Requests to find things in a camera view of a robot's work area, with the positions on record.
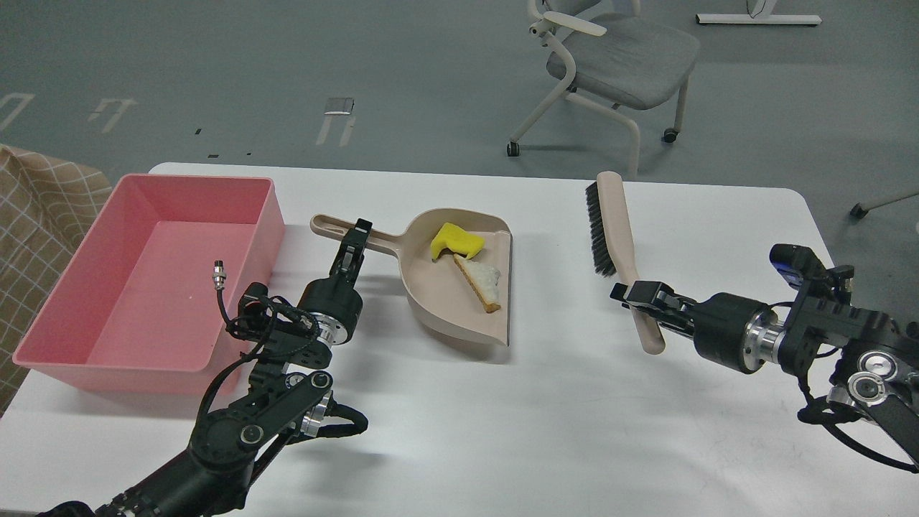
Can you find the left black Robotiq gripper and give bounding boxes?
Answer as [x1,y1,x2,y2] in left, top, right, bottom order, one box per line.
[297,218,372,347]

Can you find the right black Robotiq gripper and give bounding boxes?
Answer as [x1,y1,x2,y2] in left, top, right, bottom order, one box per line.
[610,281,783,374]

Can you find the beige plastic dustpan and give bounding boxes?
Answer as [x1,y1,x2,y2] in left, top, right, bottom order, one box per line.
[309,208,513,348]

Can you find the yellow sponge piece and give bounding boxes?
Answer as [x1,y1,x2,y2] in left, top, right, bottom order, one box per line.
[429,223,485,262]

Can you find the white bread slice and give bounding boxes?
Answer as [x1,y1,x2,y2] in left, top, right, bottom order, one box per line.
[452,254,501,314]

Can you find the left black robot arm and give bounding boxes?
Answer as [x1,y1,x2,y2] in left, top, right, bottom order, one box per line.
[47,219,372,516]

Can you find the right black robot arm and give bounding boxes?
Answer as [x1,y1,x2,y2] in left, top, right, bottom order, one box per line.
[610,244,917,473]

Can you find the pink plastic bin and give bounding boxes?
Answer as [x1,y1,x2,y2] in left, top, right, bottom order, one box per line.
[13,174,285,396]

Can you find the silver floor socket plate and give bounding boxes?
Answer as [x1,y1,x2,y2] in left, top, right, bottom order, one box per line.
[324,97,355,116]

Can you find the white chair leg with caster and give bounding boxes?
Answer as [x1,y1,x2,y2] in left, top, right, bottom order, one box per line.
[848,189,918,220]

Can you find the grey office chair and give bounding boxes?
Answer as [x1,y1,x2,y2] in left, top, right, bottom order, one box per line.
[506,1,701,176]

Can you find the white desk leg base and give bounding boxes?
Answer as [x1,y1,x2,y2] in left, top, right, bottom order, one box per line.
[695,1,823,27]

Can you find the tan checkered cloth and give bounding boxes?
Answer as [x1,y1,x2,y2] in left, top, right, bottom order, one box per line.
[1,144,112,411]

